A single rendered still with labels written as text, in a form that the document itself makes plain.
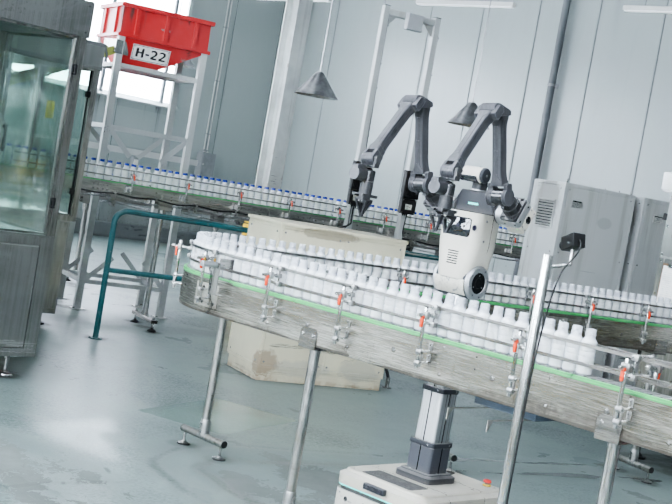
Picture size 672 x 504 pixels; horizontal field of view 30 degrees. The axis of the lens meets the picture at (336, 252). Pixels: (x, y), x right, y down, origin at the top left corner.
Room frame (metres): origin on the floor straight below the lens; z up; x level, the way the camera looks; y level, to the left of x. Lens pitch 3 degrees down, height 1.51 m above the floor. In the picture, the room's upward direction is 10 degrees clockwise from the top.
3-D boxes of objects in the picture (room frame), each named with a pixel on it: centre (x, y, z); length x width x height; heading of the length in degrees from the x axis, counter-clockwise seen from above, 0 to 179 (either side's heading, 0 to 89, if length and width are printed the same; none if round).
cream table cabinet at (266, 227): (9.66, 0.09, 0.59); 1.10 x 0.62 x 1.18; 118
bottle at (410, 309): (5.02, -0.34, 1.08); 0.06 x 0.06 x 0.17
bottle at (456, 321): (4.85, -0.51, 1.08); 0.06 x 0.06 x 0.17
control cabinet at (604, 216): (11.28, -2.10, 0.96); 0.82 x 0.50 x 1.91; 118
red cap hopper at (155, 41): (11.79, 2.02, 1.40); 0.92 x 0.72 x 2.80; 118
